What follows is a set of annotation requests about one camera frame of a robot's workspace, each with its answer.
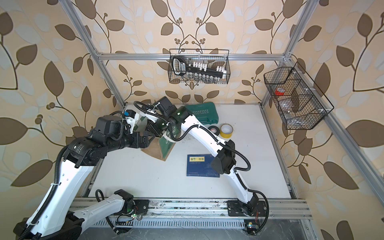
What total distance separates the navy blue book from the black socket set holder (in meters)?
0.49

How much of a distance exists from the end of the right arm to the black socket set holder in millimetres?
333

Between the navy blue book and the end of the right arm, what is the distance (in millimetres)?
321

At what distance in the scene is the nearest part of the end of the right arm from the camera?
58 cm

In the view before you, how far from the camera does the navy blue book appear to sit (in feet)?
2.82

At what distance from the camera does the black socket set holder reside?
0.84 m
